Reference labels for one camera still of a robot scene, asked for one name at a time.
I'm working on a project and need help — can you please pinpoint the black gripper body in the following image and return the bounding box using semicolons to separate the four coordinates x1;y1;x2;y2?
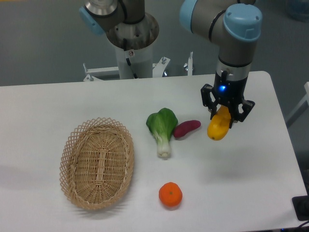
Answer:
212;73;248;107

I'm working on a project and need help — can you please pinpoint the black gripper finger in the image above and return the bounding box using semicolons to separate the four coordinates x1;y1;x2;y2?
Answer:
228;99;255;129
200;84;219;119

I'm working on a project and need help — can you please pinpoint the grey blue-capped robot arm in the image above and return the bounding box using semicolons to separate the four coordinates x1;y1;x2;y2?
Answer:
79;0;263;124

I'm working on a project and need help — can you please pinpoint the purple sweet potato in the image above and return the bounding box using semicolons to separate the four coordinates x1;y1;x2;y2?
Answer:
173;120;201;138

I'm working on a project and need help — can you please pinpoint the green bok choy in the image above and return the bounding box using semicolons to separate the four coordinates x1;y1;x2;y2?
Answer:
146;108;178;159

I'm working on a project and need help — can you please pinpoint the orange tangerine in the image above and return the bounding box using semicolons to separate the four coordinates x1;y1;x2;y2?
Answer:
158;182;183;207

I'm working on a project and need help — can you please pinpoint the black device at table edge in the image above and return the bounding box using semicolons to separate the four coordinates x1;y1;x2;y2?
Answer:
292;195;309;221

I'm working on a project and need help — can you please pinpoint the woven wicker basket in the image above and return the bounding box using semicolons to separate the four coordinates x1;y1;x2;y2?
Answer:
59;117;134;210

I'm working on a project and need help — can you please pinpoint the white frame at right edge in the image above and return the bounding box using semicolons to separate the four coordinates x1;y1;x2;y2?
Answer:
285;82;309;128

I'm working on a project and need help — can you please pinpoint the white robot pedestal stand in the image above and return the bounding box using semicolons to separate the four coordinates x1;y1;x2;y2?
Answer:
83;45;195;82

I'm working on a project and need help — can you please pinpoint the black cable on pedestal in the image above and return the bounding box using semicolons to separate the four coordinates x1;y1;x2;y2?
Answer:
123;38;139;79

